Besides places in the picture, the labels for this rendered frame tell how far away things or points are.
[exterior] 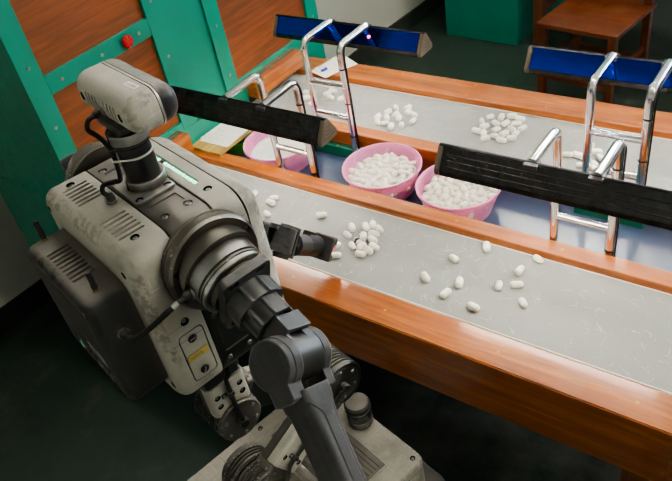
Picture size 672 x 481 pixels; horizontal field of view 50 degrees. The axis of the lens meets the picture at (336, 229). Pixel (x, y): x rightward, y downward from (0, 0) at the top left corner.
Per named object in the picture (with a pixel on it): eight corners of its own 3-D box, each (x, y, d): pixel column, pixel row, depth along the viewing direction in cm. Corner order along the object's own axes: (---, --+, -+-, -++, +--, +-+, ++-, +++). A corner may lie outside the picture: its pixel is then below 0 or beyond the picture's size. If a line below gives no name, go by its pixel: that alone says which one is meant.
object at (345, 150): (361, 161, 256) (341, 45, 229) (316, 150, 267) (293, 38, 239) (388, 134, 267) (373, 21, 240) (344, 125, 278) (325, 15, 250)
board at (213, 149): (220, 156, 257) (219, 154, 256) (190, 148, 264) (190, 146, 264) (276, 112, 276) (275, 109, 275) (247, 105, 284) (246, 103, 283)
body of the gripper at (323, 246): (307, 229, 197) (292, 228, 190) (337, 239, 191) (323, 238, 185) (302, 252, 197) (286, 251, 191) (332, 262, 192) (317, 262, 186)
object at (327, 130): (322, 148, 198) (317, 125, 193) (167, 111, 230) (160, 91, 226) (338, 133, 202) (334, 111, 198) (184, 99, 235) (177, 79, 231)
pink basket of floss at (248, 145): (323, 173, 254) (318, 151, 248) (250, 189, 254) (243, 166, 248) (315, 136, 275) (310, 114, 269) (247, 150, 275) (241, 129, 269)
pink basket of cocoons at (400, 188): (418, 212, 228) (415, 188, 222) (338, 211, 235) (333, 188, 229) (429, 165, 247) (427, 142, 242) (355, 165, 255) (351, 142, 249)
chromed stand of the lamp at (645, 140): (641, 229, 205) (660, 91, 178) (573, 212, 216) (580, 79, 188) (661, 192, 216) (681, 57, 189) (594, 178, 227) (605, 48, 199)
